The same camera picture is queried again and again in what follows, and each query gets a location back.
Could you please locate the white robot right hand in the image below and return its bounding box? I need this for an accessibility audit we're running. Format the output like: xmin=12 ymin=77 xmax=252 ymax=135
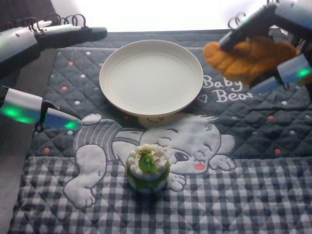
xmin=218 ymin=0 xmax=312 ymax=96

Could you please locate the grey quilt with printed bear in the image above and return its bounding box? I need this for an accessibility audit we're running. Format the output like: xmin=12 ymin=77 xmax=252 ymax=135
xmin=6 ymin=28 xmax=312 ymax=234

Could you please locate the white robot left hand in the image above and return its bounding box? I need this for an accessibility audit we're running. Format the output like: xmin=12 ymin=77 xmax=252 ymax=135
xmin=0 ymin=13 xmax=108 ymax=132

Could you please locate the orange croissant bread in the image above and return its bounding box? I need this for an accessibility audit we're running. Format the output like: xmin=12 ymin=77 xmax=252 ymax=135
xmin=203 ymin=36 xmax=302 ymax=85

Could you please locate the green and white toy cake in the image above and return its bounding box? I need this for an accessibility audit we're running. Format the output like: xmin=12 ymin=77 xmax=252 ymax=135
xmin=125 ymin=143 xmax=172 ymax=195

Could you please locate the cream round plate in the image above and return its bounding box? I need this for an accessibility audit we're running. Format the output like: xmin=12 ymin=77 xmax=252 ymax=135
xmin=99 ymin=39 xmax=204 ymax=116

